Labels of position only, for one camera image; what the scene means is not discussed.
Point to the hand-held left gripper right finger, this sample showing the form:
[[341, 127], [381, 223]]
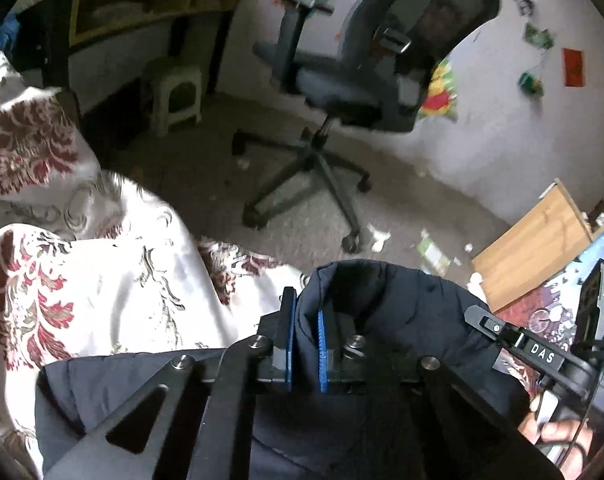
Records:
[[324, 355]]

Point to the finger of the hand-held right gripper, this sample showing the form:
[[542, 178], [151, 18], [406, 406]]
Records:
[[489, 326]]

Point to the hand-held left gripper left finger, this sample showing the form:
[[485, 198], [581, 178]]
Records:
[[288, 340]]

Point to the dark navy padded jacket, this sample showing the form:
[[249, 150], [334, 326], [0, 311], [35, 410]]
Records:
[[407, 300]]

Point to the person's right hand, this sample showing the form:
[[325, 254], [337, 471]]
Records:
[[562, 432]]

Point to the blue printed curtain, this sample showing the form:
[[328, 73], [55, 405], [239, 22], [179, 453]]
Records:
[[552, 310]]

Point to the wooden board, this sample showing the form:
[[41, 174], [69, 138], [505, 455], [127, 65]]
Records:
[[532, 245]]

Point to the green white wrapper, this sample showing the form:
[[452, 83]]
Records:
[[433, 252]]

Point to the white paper scrap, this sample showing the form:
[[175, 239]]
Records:
[[379, 240]]

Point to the floral satin duvet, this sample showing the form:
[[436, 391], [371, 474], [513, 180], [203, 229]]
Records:
[[107, 270]]

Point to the black office chair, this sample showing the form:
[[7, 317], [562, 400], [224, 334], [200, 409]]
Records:
[[332, 80]]

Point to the white plastic stool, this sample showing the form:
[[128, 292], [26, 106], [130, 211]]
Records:
[[172, 69]]

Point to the wooden desk with shelves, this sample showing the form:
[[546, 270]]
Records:
[[207, 0]]

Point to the blue cloth bundle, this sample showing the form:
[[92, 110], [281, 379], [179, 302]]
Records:
[[6, 34]]

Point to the green wall ornament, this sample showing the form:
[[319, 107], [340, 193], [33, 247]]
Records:
[[531, 84]]

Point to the yellow bear wall poster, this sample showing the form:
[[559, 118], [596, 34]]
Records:
[[439, 90]]

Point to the red paper on wall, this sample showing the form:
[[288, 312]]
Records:
[[573, 67]]

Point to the green wall photos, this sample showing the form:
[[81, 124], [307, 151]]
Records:
[[538, 36]]

